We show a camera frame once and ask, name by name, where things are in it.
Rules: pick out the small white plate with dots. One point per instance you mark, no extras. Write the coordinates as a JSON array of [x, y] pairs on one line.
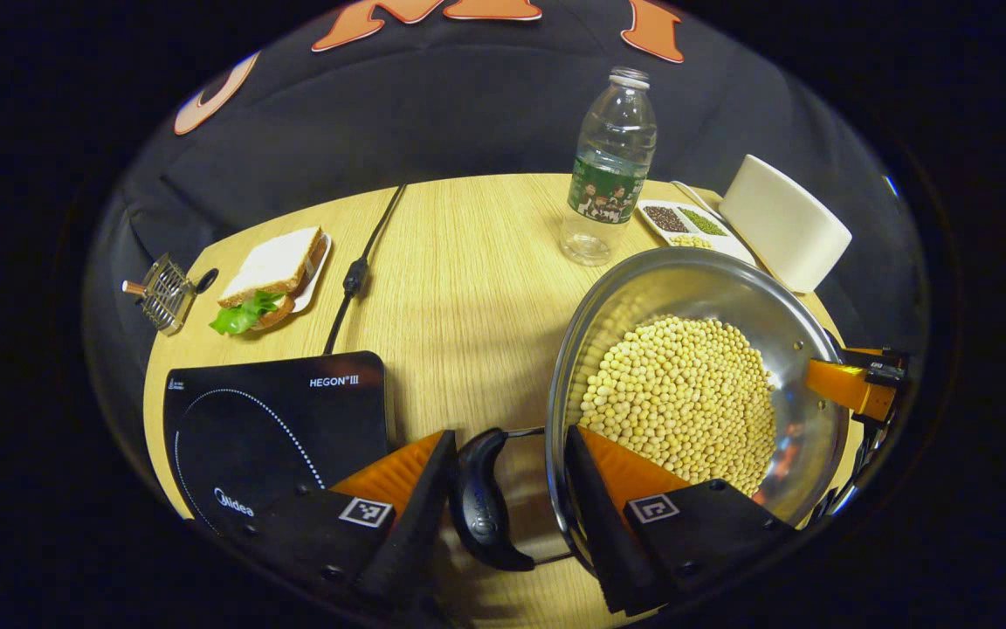
[[315, 275]]

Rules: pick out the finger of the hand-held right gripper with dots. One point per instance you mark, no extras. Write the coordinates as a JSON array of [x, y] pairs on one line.
[[852, 384]]

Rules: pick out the black backdrop cloth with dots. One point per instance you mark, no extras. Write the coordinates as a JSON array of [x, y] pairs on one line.
[[468, 114]]

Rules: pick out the pile of soybeans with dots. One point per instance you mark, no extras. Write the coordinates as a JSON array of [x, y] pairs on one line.
[[686, 393]]

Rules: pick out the black induction cooktop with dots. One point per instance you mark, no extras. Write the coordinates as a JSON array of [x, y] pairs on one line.
[[293, 428]]

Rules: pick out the white capped tube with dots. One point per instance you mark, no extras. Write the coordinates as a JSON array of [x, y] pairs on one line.
[[132, 286]]

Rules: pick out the pile of green beans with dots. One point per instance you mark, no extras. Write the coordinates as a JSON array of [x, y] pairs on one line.
[[702, 221]]

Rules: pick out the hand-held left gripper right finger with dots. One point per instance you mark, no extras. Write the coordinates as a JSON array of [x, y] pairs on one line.
[[599, 524]]

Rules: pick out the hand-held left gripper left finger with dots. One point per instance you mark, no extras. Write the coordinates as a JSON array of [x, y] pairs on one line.
[[420, 515]]

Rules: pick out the pile of dark beans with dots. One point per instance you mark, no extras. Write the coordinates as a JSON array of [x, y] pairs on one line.
[[666, 218]]

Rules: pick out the sandwich with lettuce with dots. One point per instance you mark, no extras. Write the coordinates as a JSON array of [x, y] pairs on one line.
[[276, 258]]

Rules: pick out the clear plastic water bottle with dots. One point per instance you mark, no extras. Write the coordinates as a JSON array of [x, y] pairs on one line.
[[608, 175]]

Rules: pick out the small pile of yellow beans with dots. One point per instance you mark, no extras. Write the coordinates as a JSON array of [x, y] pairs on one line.
[[688, 241]]

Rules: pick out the white rounded container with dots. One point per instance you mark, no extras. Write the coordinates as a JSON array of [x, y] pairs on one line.
[[782, 218]]

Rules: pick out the white divided dish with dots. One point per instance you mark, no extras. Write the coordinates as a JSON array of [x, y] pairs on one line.
[[653, 203]]

